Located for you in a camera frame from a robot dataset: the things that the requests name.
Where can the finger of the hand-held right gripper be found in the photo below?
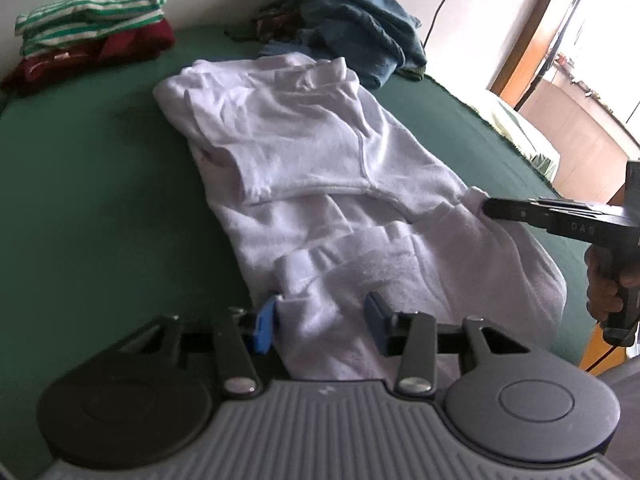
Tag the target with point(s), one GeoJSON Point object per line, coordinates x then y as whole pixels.
{"type": "Point", "coordinates": [510, 211]}

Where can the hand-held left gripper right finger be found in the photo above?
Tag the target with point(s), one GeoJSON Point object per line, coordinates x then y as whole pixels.
{"type": "Point", "coordinates": [375, 320]}

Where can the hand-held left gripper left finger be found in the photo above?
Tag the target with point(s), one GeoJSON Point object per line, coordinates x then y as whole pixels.
{"type": "Point", "coordinates": [265, 327]}

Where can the pile of blue clothes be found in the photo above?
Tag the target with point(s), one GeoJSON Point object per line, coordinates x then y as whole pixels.
{"type": "Point", "coordinates": [350, 15]}

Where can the person's right hand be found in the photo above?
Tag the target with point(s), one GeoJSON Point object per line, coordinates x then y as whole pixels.
{"type": "Point", "coordinates": [600, 280]}

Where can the wooden cabinet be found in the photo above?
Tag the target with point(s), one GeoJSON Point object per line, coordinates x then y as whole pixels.
{"type": "Point", "coordinates": [590, 140]}

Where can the green bed sheet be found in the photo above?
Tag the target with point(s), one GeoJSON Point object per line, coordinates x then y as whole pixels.
{"type": "Point", "coordinates": [90, 185]}

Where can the dark patterned cloth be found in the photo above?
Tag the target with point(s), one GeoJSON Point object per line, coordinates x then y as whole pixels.
{"type": "Point", "coordinates": [272, 22]}

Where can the dark red folded garment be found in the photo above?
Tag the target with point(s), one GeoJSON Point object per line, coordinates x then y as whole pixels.
{"type": "Point", "coordinates": [125, 42]}

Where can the green white striped folded garment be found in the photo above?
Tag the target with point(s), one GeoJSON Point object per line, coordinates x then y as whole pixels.
{"type": "Point", "coordinates": [90, 15]}

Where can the wooden door frame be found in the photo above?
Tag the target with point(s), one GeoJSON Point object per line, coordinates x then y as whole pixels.
{"type": "Point", "coordinates": [530, 35]}

